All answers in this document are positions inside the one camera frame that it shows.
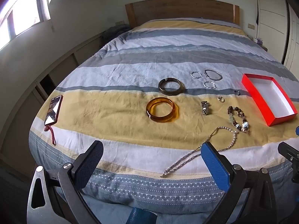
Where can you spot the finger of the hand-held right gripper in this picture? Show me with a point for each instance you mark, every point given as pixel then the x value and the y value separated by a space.
pixel 288 151
pixel 297 130

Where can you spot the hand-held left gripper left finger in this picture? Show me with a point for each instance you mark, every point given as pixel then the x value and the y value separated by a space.
pixel 90 161

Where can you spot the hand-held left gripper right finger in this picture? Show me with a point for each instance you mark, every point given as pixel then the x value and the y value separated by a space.
pixel 215 163

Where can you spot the red box with white inside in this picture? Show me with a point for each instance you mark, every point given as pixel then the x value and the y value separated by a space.
pixel 268 95

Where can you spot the amber bangle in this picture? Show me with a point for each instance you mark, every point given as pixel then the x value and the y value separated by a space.
pixel 149 110

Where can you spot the dark green bangle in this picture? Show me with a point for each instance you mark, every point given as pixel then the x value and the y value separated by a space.
pixel 172 92

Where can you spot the smartphone with red case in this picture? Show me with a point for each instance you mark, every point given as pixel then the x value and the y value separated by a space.
pixel 54 109

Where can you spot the teal blue cloth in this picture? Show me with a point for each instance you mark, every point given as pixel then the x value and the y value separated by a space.
pixel 142 215

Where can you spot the wooden nightstand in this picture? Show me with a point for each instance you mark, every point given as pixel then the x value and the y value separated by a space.
pixel 264 47

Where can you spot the large plain silver bangle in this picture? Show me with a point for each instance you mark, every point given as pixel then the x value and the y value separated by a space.
pixel 205 72

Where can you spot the purple tissue box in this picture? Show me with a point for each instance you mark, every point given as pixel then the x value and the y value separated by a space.
pixel 258 40

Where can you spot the white wardrobe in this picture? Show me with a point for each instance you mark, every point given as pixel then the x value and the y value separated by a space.
pixel 273 16

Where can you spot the grey cloth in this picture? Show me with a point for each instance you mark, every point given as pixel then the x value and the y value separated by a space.
pixel 114 32

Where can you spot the wooden bed headboard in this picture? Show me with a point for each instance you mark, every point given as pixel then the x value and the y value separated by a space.
pixel 182 9

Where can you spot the window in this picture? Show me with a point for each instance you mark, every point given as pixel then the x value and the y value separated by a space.
pixel 23 16

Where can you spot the white low wall cabinet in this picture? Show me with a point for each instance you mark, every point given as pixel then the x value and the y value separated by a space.
pixel 58 67

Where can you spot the wall light switch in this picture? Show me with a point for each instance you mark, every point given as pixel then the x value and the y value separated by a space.
pixel 251 26

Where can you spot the wall socket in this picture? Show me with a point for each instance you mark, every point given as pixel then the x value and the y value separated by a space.
pixel 119 23

